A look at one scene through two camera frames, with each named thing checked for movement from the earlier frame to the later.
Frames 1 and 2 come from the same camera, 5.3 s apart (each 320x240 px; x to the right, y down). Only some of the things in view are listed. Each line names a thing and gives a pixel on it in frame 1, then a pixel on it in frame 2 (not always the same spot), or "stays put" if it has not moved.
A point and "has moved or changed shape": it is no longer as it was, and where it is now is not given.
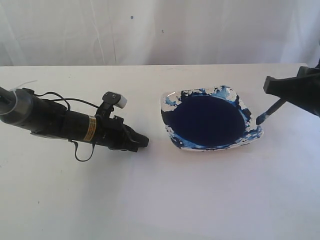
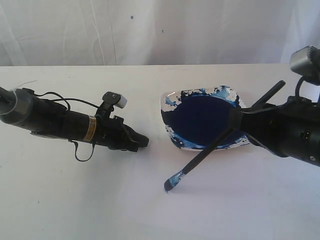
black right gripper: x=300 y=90 -> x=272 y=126
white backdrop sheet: x=144 y=32 stays put
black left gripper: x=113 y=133 stays put
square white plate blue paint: x=207 y=118 stays put
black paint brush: x=270 y=111 has moved or changed shape
